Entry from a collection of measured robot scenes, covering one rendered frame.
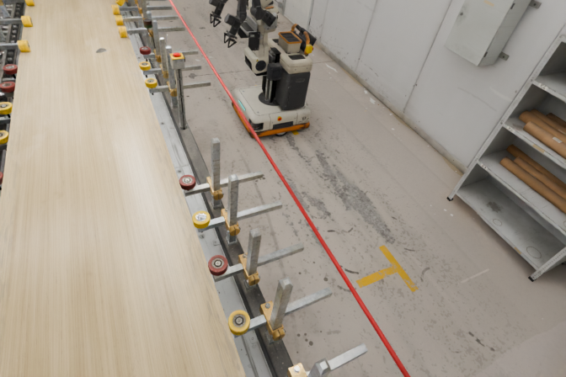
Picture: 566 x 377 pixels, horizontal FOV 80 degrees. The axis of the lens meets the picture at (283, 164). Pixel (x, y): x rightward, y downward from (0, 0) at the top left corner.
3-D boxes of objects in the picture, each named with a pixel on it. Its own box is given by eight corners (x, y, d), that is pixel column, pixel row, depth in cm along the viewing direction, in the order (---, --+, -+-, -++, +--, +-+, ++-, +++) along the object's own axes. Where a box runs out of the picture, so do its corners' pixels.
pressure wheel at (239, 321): (239, 347, 126) (241, 336, 118) (223, 335, 129) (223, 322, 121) (253, 329, 131) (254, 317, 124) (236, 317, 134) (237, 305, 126)
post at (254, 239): (250, 287, 161) (258, 225, 129) (253, 294, 159) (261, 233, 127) (243, 289, 160) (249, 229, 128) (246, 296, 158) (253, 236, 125)
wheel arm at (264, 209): (279, 204, 178) (280, 199, 175) (281, 209, 176) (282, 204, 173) (196, 228, 161) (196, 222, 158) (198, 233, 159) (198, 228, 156)
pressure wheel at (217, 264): (216, 289, 142) (216, 274, 134) (205, 276, 145) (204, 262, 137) (231, 277, 146) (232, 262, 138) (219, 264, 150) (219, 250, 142)
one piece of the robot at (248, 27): (251, 37, 312) (253, 13, 297) (263, 50, 294) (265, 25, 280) (235, 38, 305) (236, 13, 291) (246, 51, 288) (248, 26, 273)
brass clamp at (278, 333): (271, 305, 140) (273, 300, 137) (285, 337, 132) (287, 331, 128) (258, 310, 138) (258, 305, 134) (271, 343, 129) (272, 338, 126)
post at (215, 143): (218, 204, 189) (217, 135, 156) (220, 208, 187) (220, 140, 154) (211, 204, 187) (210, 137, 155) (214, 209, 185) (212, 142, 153)
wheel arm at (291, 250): (300, 246, 164) (301, 241, 161) (303, 252, 162) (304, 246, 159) (212, 277, 147) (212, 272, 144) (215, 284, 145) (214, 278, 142)
